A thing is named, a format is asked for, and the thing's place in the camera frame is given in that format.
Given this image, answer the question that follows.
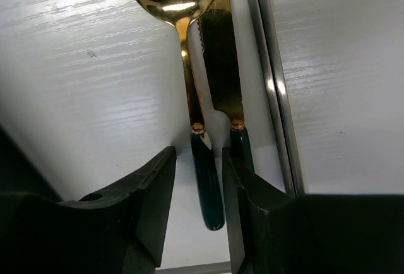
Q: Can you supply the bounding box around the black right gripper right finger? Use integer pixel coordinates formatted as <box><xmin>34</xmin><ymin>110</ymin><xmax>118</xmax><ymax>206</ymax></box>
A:
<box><xmin>222</xmin><ymin>148</ymin><xmax>403</xmax><ymax>273</ymax></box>

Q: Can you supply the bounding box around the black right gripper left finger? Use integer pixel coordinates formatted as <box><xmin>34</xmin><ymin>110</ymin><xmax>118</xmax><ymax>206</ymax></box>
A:
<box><xmin>1</xmin><ymin>131</ymin><xmax>176</xmax><ymax>273</ymax></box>

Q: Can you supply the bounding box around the gold spoon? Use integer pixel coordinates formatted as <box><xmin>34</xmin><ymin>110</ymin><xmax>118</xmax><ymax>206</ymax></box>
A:
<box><xmin>119</xmin><ymin>0</ymin><xmax>227</xmax><ymax>232</ymax></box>

